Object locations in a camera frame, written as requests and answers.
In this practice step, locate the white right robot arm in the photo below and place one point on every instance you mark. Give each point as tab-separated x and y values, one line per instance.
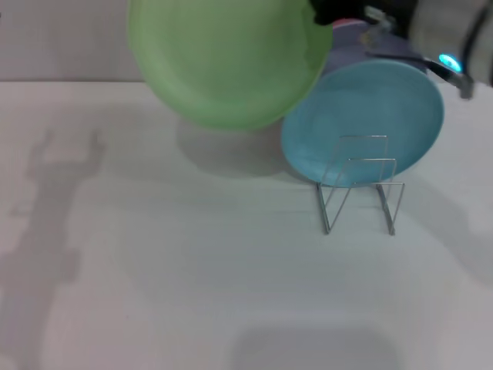
435	27

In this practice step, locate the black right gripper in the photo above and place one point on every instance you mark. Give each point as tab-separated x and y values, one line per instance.
396	15

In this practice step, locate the purple plastic plate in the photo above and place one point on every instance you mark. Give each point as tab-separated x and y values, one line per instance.
346	50

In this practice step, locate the green plastic plate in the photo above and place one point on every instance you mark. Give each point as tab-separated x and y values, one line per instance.
227	61

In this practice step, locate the blue plastic plate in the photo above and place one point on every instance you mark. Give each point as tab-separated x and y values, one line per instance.
366	112

